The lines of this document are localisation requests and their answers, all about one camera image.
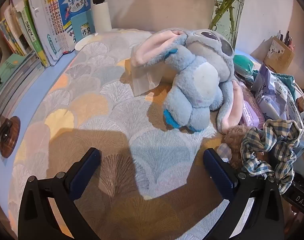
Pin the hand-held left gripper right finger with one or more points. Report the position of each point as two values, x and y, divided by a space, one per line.
216 175

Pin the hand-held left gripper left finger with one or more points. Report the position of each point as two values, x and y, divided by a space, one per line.
84 175

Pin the blue plush toy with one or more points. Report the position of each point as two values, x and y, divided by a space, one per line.
191 90

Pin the brown curly plush toy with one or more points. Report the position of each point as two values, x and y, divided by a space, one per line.
235 137

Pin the plaid scrunchie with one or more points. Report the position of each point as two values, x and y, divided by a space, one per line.
279 140

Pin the fan-patterned table mat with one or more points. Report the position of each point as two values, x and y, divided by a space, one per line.
92 105

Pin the purple tissue packet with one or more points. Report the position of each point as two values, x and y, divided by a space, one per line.
251 110

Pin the round wooden disc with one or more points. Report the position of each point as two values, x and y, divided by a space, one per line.
13 140

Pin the white purple printed packet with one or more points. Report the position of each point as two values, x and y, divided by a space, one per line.
269 90

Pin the teal heart-shaped pouch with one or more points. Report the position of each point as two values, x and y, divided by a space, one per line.
243 63

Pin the stack of flat books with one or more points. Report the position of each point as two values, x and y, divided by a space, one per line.
14 77

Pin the cardboard pen holder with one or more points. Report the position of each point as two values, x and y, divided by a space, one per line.
279 52

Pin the small teal booklet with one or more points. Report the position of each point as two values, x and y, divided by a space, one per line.
83 27

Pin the row of upright books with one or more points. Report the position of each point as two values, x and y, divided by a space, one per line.
37 30

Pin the bunch of pens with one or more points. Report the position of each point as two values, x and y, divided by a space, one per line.
288 38

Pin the white desk lamp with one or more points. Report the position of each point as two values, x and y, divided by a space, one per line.
100 15

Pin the blue cover book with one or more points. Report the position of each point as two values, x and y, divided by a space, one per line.
72 5

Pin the glass vase with flowers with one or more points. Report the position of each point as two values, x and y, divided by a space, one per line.
226 2

